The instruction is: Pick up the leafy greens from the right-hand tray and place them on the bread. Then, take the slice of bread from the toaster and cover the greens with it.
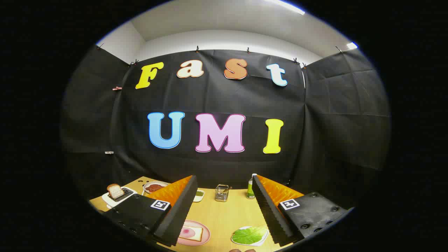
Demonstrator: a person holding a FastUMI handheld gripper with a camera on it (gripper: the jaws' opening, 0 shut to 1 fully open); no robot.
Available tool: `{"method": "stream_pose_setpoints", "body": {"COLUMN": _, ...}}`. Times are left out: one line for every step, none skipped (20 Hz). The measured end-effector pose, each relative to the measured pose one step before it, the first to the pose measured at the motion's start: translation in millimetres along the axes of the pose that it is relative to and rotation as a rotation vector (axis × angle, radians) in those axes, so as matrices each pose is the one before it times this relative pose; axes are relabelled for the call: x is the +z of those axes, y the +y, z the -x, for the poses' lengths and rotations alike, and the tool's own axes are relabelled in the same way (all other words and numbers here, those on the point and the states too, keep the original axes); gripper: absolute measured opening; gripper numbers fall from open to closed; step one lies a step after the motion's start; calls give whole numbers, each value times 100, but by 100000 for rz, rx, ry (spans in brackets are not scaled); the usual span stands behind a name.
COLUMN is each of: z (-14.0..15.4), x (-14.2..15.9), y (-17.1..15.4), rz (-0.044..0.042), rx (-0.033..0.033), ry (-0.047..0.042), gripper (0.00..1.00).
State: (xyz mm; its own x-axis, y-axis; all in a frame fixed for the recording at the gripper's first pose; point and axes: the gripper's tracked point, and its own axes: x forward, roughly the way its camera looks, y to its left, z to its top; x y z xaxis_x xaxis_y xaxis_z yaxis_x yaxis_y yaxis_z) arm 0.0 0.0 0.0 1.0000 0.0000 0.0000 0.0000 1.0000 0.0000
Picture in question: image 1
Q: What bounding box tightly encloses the pink round plate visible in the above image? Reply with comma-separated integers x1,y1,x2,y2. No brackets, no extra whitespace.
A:
176,219,211,246

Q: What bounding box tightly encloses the metal wire utensil holder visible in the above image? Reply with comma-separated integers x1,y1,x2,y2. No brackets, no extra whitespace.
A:
215,184,230,202

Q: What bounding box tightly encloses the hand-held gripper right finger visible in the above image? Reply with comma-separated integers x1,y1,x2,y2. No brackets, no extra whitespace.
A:
251,174,352,247

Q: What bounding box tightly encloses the white square plate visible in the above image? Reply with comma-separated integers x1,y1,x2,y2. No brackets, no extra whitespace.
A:
231,226,269,247

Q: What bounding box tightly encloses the toasted bread slice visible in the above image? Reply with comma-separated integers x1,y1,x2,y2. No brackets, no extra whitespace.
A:
107,184,125,199

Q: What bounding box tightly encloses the green label plastic bottle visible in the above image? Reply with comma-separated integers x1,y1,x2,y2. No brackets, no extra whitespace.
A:
246,173,258,199

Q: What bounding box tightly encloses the white toaster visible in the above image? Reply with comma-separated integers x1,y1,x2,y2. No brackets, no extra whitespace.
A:
101,187,138,208

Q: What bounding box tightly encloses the green lettuce leaf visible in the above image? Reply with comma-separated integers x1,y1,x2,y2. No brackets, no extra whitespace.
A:
232,226,268,245

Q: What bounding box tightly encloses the bread slice with ham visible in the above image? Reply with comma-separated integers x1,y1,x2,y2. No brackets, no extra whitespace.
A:
179,226,203,242

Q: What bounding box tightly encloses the black backdrop cloth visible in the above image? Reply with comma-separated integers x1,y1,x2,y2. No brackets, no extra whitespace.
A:
60,45,391,210

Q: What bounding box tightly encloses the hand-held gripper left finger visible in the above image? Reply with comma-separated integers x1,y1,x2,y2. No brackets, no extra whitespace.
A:
105,175,198,247

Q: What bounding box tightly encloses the white oval plate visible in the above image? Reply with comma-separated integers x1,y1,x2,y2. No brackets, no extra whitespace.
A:
143,181,171,195

